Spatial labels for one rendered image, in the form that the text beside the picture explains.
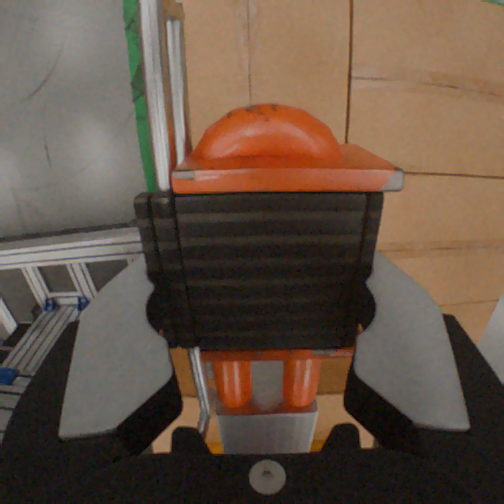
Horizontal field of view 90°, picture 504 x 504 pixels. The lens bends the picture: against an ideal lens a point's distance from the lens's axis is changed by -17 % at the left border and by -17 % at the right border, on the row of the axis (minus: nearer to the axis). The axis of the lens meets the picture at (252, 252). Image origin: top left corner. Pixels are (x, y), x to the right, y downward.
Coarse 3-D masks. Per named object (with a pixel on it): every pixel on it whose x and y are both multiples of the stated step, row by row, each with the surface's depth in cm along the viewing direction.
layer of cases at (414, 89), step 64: (192, 0) 47; (256, 0) 47; (320, 0) 47; (384, 0) 46; (448, 0) 45; (192, 64) 53; (256, 64) 53; (320, 64) 53; (384, 64) 52; (448, 64) 51; (192, 128) 59; (384, 128) 59; (448, 128) 58; (384, 192) 66; (448, 192) 65; (448, 256) 74
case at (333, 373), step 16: (176, 352) 46; (176, 368) 43; (336, 368) 43; (192, 384) 41; (320, 384) 40; (336, 384) 40; (192, 400) 39; (320, 400) 39; (336, 400) 39; (192, 416) 41; (320, 416) 41; (336, 416) 41; (208, 432) 43; (320, 432) 44; (368, 432) 44; (160, 448) 47
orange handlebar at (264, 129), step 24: (240, 120) 10; (264, 120) 10; (288, 120) 10; (312, 120) 10; (216, 144) 10; (240, 144) 10; (264, 144) 10; (288, 144) 10; (312, 144) 10; (336, 144) 10; (312, 360) 15; (216, 384) 17; (240, 384) 16; (288, 384) 16; (312, 384) 16
